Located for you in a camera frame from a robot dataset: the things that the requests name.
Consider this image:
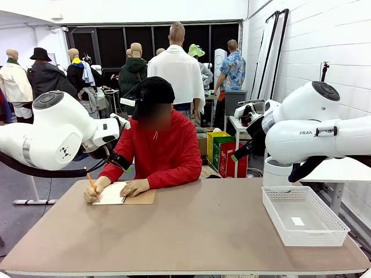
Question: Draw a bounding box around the person's right hand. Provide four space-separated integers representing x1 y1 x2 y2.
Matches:
83 175 112 203

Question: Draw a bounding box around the mannequin with black hat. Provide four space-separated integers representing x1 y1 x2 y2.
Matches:
27 47 78 99

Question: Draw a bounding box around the black tripod stand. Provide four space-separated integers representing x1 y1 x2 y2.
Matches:
320 60 331 83

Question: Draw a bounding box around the white metal stand base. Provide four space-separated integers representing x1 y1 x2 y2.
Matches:
13 173 59 206

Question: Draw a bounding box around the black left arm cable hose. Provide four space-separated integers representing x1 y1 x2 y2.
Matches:
0 150 112 179

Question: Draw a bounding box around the black framed white panel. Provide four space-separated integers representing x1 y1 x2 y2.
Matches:
250 10 281 101
265 8 290 124

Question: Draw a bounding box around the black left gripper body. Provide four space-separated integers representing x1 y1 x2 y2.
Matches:
108 151 132 171

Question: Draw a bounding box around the person's left hand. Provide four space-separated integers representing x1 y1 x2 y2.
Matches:
120 178 151 198

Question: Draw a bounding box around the mannequin with green hat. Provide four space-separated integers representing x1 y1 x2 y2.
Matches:
187 43 214 89

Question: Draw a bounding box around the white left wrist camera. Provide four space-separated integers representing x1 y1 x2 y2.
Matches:
109 112 131 130

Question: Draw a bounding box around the mannequin in blue floral shirt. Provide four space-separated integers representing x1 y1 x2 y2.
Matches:
213 39 246 131

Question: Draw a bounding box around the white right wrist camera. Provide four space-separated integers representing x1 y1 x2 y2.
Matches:
233 104 263 120

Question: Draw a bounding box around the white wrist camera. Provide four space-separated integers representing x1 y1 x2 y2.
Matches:
109 112 131 130
233 104 263 120

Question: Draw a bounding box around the person's right forearm red sleeve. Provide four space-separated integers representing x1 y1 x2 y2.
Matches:
98 163 131 183

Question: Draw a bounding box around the grey garment on rack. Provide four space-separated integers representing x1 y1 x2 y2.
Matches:
79 86 101 114

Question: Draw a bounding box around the mannequin in cream jacket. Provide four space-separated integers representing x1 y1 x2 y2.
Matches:
0 48 34 124

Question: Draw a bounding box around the grey metal tray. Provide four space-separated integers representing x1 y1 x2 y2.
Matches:
237 99 266 115

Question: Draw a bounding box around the orange pencil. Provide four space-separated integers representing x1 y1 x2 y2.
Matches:
86 173 101 202

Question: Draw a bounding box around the person's left forearm red sleeve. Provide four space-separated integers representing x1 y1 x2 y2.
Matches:
147 170 203 191

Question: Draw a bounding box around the black cap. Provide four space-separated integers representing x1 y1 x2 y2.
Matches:
132 76 176 122

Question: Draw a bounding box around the mannequin with white cape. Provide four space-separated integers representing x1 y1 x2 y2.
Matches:
147 21 206 127

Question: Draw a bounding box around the large white side table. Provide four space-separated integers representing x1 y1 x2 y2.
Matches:
300 156 371 215

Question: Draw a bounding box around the dark red blue garment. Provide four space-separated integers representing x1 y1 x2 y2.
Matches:
0 88 13 125

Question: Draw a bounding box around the white tower fan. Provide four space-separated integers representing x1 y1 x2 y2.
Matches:
213 48 228 79

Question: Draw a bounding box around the white plastic mesh basket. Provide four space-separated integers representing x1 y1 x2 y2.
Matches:
261 185 351 247

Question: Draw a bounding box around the green shopping bag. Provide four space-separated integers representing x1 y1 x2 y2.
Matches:
212 136 236 171

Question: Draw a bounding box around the spiral notebook with brown cover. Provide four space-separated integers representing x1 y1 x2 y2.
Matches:
92 181 157 206

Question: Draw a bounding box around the brown cardboard box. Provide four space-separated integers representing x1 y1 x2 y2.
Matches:
197 136 208 157

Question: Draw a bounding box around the mannequin with yellow collar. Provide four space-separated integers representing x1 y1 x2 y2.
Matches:
66 47 96 93

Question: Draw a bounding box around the mannequin in dark green jacket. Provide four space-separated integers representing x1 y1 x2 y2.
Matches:
118 42 148 101

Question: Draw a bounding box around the grey plastic bin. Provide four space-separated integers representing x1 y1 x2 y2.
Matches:
224 90 248 116

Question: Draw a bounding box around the person in red hoodie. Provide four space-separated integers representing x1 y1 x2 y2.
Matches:
98 109 203 191

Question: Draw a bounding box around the beige floor mat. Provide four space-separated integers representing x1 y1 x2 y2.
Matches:
200 164 223 179

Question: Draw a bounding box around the small white table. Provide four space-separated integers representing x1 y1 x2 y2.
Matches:
227 115 253 178

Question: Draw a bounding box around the red shopping bag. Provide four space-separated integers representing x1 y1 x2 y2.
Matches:
219 141 249 178

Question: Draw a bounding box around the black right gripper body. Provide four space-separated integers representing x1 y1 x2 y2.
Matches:
242 115 267 152

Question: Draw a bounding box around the yellow green box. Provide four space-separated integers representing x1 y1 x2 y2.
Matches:
206 131 231 166

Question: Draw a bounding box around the white round trash can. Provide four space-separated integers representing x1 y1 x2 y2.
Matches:
263 155 293 188

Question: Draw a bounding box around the grey-green cloth pile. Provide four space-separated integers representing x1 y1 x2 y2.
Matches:
193 126 223 139

